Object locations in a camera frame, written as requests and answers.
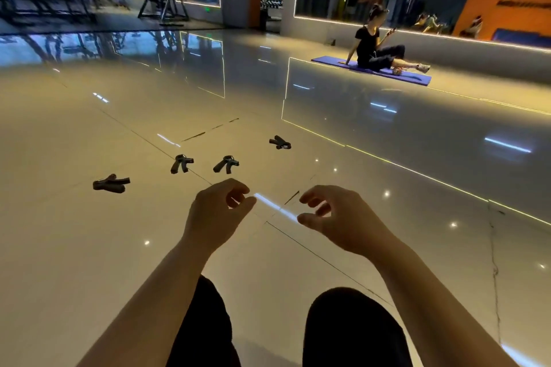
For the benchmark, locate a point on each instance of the person's right hand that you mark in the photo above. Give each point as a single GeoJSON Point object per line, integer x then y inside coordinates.
{"type": "Point", "coordinates": [353, 225]}

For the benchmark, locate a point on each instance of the person's left hand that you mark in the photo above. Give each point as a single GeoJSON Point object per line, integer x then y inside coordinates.
{"type": "Point", "coordinates": [215, 216]}

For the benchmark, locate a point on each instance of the black spring hand gripper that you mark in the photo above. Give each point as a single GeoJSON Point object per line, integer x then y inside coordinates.
{"type": "Point", "coordinates": [178, 164]}
{"type": "Point", "coordinates": [280, 144]}
{"type": "Point", "coordinates": [224, 163]}
{"type": "Point", "coordinates": [111, 185]}

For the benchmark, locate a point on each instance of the person's right forearm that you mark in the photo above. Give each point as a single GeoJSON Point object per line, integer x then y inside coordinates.
{"type": "Point", "coordinates": [439, 315]}

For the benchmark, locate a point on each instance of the person's left forearm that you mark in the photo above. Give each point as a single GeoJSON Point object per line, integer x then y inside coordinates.
{"type": "Point", "coordinates": [150, 315]}

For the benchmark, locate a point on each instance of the pink foam roller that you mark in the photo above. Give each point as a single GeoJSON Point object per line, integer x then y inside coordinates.
{"type": "Point", "coordinates": [397, 71]}

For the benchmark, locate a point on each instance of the purple exercise mat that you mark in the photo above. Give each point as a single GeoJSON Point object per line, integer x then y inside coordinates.
{"type": "Point", "coordinates": [331, 62]}

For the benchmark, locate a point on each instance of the dumbbell rack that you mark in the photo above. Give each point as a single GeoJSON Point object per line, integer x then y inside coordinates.
{"type": "Point", "coordinates": [271, 3]}

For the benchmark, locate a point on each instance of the dark rubber floor mat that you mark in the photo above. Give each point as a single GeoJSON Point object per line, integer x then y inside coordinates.
{"type": "Point", "coordinates": [86, 22]}

